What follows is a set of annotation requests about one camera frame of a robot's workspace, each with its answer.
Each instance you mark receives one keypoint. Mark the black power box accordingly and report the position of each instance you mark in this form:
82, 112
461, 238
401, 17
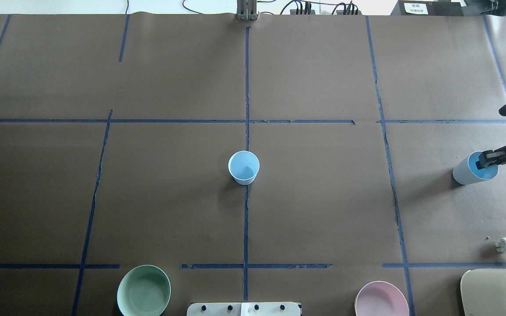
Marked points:
427, 7

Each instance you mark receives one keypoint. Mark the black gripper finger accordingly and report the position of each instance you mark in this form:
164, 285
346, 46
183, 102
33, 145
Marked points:
489, 158

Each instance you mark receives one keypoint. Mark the orange black connector strip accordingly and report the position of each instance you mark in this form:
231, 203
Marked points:
304, 7

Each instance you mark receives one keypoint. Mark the cream toaster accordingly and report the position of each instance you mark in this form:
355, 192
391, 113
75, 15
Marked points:
483, 292

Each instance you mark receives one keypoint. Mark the light blue cup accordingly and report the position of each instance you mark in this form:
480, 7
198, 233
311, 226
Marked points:
466, 172
243, 167

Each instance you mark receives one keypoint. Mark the pink bowl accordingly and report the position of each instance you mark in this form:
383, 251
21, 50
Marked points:
380, 298

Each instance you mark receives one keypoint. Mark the green bowl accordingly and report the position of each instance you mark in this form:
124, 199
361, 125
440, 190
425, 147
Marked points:
144, 291

